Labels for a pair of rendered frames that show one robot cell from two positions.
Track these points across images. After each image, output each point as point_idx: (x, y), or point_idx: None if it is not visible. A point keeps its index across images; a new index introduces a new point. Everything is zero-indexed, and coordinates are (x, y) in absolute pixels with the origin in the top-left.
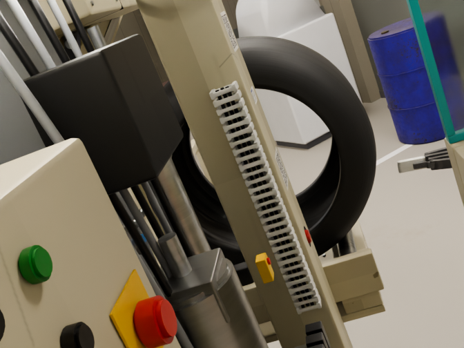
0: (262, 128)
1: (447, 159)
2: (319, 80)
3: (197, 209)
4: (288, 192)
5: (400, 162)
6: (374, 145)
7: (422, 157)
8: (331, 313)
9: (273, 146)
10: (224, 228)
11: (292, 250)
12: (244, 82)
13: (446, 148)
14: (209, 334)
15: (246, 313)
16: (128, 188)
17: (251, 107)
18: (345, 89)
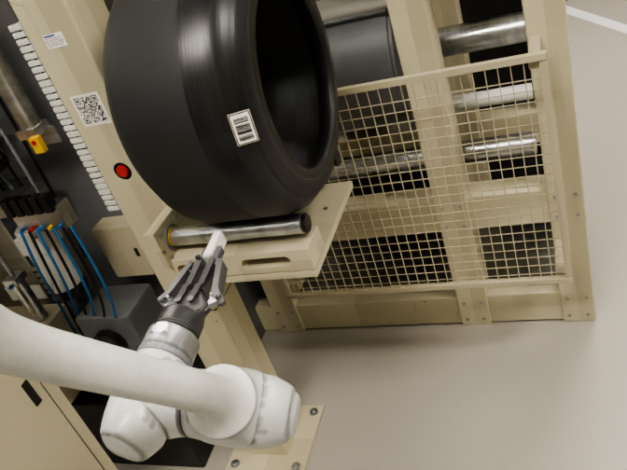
0: (50, 70)
1: (176, 277)
2: (104, 72)
3: (317, 84)
4: (87, 128)
5: (214, 232)
6: (149, 178)
7: (205, 254)
8: (130, 226)
9: (85, 89)
10: (317, 123)
11: (86, 160)
12: (25, 28)
13: (213, 282)
14: None
15: None
16: (403, 5)
17: (34, 49)
18: (112, 102)
